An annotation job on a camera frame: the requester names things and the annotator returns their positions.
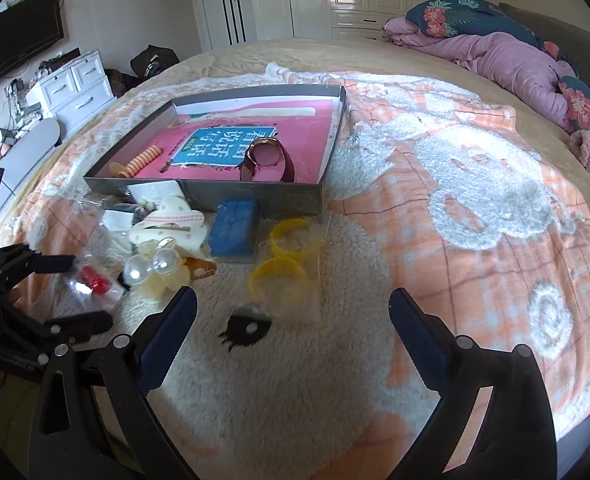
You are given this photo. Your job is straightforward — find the small blue box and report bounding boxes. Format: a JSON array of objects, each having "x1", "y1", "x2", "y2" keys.
[{"x1": 208, "y1": 198, "x2": 262, "y2": 261}]

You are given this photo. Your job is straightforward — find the grey headboard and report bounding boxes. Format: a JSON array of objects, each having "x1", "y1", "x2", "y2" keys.
[{"x1": 497, "y1": 2, "x2": 590, "y2": 92}]

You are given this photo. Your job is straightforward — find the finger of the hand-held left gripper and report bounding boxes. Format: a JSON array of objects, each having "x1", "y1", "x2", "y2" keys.
[
  {"x1": 0, "y1": 244, "x2": 77, "y2": 287},
  {"x1": 5, "y1": 309, "x2": 114, "y2": 347}
]

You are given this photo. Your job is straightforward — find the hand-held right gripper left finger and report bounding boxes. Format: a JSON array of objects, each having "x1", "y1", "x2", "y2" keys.
[{"x1": 28, "y1": 285, "x2": 198, "y2": 480}]

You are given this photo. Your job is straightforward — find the white card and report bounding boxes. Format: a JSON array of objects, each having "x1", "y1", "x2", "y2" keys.
[{"x1": 127, "y1": 180, "x2": 186, "y2": 211}]

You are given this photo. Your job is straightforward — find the black bag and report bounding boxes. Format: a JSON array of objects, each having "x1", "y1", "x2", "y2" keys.
[{"x1": 130, "y1": 45, "x2": 181, "y2": 79}]

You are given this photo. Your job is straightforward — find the white drawer cabinet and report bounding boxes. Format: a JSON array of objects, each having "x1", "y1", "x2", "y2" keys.
[{"x1": 27, "y1": 50, "x2": 115, "y2": 127}]

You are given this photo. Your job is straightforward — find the blue floral pillow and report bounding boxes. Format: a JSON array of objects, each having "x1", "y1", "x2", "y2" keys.
[{"x1": 406, "y1": 0, "x2": 543, "y2": 48}]

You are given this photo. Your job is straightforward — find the pink book with blue label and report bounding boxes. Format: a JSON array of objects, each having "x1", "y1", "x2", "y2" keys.
[{"x1": 161, "y1": 105, "x2": 338, "y2": 184}]

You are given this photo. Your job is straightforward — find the orange spotted hair clip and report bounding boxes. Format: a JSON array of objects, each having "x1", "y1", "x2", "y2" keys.
[{"x1": 184, "y1": 256, "x2": 217, "y2": 281}]

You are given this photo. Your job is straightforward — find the bed with beige sheet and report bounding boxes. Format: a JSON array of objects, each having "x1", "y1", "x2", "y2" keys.
[{"x1": 0, "y1": 35, "x2": 590, "y2": 461}]

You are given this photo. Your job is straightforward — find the person's left forearm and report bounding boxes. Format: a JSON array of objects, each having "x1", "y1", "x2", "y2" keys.
[{"x1": 0, "y1": 377, "x2": 45, "y2": 466}]

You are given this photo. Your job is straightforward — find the red ball earrings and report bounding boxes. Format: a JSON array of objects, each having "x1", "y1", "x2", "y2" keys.
[{"x1": 66, "y1": 265, "x2": 126, "y2": 307}]

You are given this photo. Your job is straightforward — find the dark clothes pile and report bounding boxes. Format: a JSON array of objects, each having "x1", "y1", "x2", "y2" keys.
[{"x1": 105, "y1": 69, "x2": 142, "y2": 99}]

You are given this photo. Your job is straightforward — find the grey cardboard box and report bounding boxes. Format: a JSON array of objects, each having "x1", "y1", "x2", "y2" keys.
[{"x1": 84, "y1": 85, "x2": 347, "y2": 214}]

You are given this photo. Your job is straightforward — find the white cloud hair clip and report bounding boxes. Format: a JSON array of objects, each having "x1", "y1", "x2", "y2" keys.
[{"x1": 129, "y1": 197, "x2": 211, "y2": 262}]

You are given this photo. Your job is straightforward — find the pink quilt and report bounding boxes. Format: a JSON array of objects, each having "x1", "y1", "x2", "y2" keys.
[{"x1": 382, "y1": 16, "x2": 590, "y2": 143}]

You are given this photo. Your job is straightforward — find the black wall television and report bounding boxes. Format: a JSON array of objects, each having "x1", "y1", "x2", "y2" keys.
[{"x1": 0, "y1": 0, "x2": 66, "y2": 92}]

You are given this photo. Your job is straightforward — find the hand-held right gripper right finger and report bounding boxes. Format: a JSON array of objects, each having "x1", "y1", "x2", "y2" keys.
[{"x1": 389, "y1": 287, "x2": 558, "y2": 480}]

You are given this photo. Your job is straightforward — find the orange and white printed blanket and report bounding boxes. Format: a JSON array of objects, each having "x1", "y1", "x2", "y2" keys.
[{"x1": 0, "y1": 62, "x2": 590, "y2": 480}]

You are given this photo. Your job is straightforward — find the orange spiral hair tie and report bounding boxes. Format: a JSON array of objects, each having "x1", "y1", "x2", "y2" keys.
[{"x1": 109, "y1": 145, "x2": 162, "y2": 179}]

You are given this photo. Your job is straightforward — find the yellow bracelet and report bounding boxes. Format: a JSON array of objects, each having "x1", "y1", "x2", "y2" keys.
[
  {"x1": 268, "y1": 219, "x2": 324, "y2": 261},
  {"x1": 249, "y1": 257, "x2": 310, "y2": 307}
]

